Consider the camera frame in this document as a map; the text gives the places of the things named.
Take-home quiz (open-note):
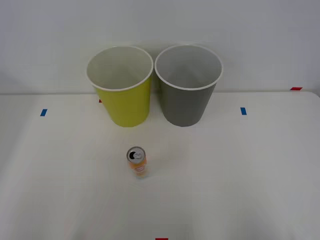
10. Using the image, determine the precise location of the yellow-green plastic bin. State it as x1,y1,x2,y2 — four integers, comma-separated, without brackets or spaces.
86,45,154,128

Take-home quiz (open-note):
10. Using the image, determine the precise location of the grey plastic bin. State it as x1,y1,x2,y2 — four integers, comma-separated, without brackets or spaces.
154,44,224,128

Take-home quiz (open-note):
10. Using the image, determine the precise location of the orange and white drink can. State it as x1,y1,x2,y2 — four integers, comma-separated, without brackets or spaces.
126,146,151,180

